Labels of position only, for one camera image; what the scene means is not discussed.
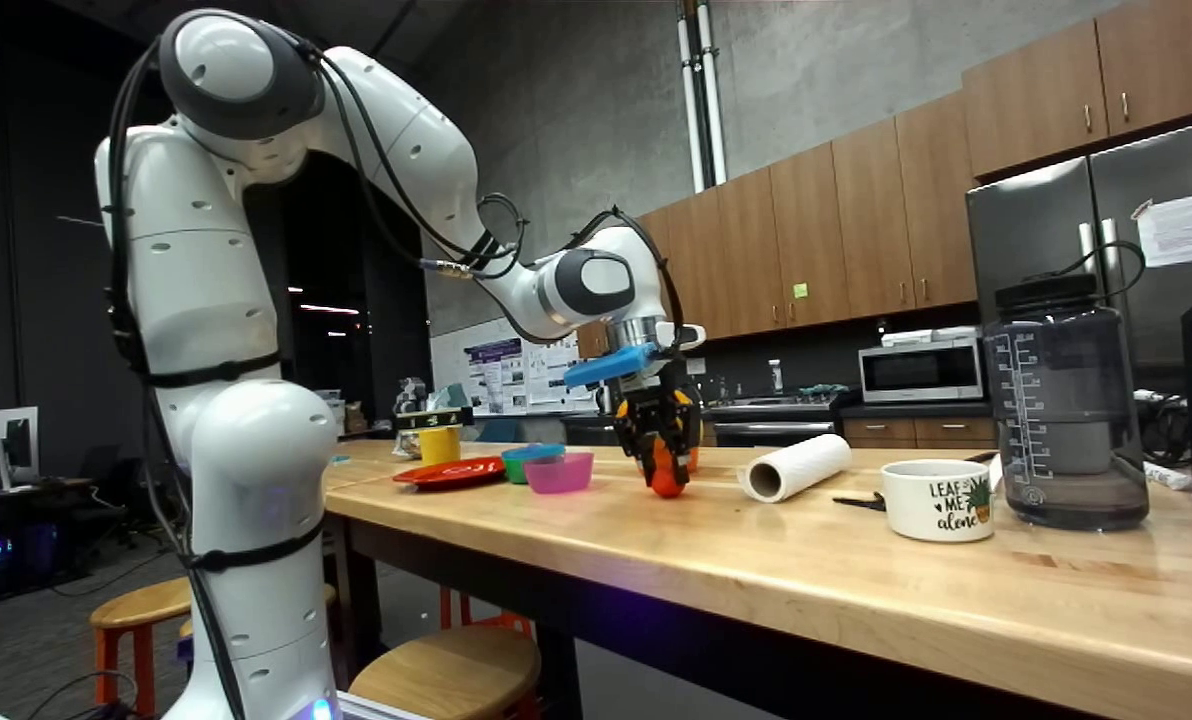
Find black gripper blue ring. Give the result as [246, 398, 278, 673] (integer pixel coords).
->
[561, 316, 707, 487]

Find small red ball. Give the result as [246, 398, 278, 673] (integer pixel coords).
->
[647, 468, 683, 499]

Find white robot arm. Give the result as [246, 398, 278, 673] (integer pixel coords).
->
[95, 6, 706, 720]

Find orange pumpkin-shaped object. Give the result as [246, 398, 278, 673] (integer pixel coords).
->
[626, 386, 671, 477]

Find pink plastic bowl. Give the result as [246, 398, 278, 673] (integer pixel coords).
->
[528, 451, 594, 495]

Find white paper towel roll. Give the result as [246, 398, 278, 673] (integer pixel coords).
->
[746, 433, 854, 503]

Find teal plastic bowl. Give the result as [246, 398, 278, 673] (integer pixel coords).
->
[500, 445, 565, 485]

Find white poster board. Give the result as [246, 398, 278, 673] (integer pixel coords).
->
[432, 320, 598, 415]

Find red orange plate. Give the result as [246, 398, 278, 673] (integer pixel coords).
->
[392, 456, 503, 493]

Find yellow cup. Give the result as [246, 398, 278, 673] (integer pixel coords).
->
[416, 424, 459, 463]

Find silver microwave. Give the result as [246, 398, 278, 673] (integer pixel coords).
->
[856, 336, 983, 404]

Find white ceramic mug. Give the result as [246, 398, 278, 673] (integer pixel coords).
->
[879, 460, 991, 543]

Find wooden upper cabinets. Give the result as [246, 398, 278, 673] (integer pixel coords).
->
[647, 0, 1192, 338]

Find wooden round stool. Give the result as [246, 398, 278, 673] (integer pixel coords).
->
[349, 629, 539, 720]

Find orange-legged wooden stool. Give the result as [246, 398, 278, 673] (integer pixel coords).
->
[87, 577, 194, 720]

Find stainless steel refrigerator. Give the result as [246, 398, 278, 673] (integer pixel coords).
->
[963, 109, 1192, 472]

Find black handled utensil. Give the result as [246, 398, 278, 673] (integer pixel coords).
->
[833, 493, 887, 512]

